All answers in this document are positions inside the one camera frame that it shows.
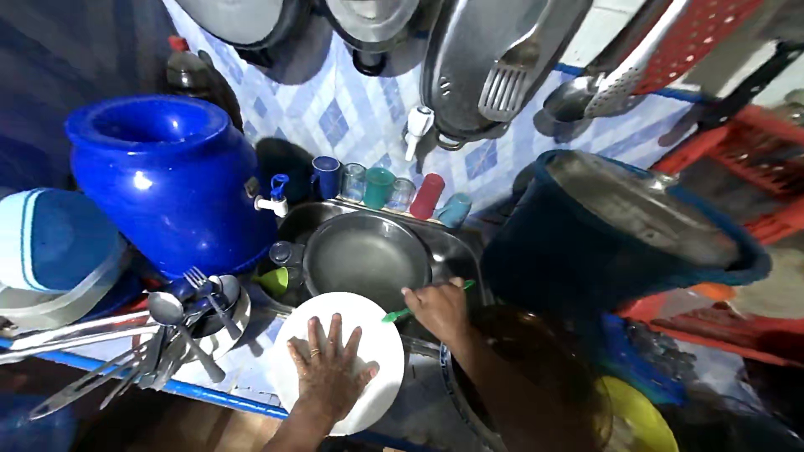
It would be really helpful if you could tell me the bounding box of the small clear glass jar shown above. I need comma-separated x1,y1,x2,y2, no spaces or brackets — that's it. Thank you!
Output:
269,241,305,267

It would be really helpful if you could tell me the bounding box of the green plastic cup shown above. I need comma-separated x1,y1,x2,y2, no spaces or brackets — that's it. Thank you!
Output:
363,167,397,211

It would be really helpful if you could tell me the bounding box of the dark blue mug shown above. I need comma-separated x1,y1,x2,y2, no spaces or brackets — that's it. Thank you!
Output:
311,156,342,200

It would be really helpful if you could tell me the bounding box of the brown glass bowl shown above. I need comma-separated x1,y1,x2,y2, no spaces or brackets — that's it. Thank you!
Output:
454,305,613,452

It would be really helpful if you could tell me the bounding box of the white wall tap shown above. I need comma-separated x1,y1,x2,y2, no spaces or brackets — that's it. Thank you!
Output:
404,105,436,162

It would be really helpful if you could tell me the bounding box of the person's left forearm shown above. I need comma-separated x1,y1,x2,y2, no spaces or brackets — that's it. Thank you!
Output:
261,406,334,452

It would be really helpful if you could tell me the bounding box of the green plastic utensil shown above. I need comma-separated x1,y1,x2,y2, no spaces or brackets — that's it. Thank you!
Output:
382,280,476,324

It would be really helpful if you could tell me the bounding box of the lime green cup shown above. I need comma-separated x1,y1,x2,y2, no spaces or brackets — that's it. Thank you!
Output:
258,267,290,298

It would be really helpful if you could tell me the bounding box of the person's right hand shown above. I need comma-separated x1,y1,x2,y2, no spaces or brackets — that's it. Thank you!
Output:
401,278,472,352

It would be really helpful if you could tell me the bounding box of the grey round basin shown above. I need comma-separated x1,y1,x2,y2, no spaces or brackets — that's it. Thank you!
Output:
303,211,433,315

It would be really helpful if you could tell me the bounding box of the round metal pan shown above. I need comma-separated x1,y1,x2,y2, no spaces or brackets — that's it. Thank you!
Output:
319,0,432,77

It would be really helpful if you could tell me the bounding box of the slotted metal spatula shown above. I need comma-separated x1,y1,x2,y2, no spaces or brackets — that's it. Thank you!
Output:
478,0,555,123

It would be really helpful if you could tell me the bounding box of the blue plastic water container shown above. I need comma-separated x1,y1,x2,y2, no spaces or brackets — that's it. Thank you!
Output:
64,94,278,280

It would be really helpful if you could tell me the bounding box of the metal ladle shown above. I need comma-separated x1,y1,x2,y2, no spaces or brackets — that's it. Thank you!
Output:
543,0,674,124

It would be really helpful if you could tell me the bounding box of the red plastic crate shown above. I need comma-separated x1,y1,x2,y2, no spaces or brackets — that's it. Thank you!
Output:
617,103,804,367

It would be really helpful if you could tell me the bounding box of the long oval metal tray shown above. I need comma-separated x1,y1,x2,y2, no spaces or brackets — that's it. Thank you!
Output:
420,0,594,152

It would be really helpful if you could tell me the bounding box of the bottle with red cap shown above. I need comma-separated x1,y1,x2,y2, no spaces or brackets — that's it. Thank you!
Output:
165,36,216,104

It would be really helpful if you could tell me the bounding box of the white round plate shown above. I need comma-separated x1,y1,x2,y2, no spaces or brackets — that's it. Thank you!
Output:
270,291,406,437

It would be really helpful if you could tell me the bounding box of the red plastic cup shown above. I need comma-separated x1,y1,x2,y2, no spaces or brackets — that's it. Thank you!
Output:
410,173,446,221

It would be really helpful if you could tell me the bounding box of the white blue plastic container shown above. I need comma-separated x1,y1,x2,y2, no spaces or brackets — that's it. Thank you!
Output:
0,187,121,295

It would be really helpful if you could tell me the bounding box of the stainless steel sink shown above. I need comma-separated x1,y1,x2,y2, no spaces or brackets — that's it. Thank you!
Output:
254,200,492,352

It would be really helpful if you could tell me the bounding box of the red perforated plastic strainer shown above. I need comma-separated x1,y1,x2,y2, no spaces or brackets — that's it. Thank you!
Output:
633,0,765,96

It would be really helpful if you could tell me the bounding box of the translucent plastic tub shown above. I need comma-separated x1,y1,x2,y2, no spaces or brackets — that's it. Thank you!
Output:
0,234,130,334

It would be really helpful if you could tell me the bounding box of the blue plastic basket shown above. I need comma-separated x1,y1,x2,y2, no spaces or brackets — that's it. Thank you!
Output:
597,313,697,406

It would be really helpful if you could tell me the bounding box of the patterned rim basin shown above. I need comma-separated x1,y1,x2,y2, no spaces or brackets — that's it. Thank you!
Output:
439,342,510,452

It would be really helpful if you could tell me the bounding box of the light blue cup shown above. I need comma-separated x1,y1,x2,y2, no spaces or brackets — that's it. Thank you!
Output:
435,193,472,229

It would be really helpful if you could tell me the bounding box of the black pan with grey inside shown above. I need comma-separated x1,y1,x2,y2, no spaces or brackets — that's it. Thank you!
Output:
175,0,312,69

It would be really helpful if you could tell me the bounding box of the large dark blue bucket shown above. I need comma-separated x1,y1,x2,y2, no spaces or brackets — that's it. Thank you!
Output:
482,149,772,320

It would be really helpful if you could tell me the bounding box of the round metal lid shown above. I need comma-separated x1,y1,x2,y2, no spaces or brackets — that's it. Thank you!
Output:
545,152,742,271

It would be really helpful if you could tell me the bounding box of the pile of metal cutlery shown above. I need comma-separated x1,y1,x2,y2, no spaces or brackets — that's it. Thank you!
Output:
0,266,244,421

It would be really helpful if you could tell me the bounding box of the white tap with blue handle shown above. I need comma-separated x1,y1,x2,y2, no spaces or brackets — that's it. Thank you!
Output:
254,174,290,218

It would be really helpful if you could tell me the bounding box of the yellow plastic bowl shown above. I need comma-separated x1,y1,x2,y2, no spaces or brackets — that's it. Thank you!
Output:
597,375,680,452

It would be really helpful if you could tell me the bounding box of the clear glass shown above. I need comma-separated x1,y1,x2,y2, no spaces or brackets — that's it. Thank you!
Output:
341,163,367,204
387,177,417,213

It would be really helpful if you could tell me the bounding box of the person's left hand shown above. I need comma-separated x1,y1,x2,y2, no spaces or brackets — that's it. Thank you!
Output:
287,313,380,438

